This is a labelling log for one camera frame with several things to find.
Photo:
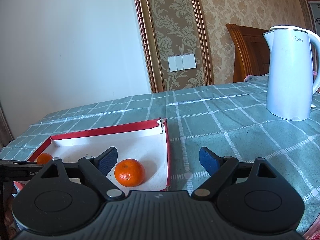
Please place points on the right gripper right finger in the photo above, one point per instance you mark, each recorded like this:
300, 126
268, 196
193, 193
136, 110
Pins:
221, 172

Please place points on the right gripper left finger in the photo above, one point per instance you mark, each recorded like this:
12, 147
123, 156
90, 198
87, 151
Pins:
94, 171

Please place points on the large orange mandarin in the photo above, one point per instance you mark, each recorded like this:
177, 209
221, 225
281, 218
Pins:
129, 173

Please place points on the small orange mandarin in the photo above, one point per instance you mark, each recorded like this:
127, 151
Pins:
43, 158

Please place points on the green plaid bedsheet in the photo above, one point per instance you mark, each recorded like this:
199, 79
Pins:
229, 119

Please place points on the red cardboard tray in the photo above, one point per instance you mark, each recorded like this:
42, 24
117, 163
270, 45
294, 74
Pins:
146, 141

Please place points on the pink clothes by headboard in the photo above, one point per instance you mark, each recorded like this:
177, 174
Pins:
251, 78

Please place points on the white electric kettle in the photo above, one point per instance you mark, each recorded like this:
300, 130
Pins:
291, 84

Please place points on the pink towel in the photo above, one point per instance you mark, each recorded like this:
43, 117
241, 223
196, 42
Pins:
313, 233

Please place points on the white wall switch panel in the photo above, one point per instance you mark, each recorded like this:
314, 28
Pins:
181, 62

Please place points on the gold ornate wall frame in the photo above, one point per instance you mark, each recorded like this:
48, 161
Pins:
174, 28

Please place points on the framed wall picture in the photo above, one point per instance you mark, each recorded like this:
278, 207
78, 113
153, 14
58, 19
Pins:
315, 10

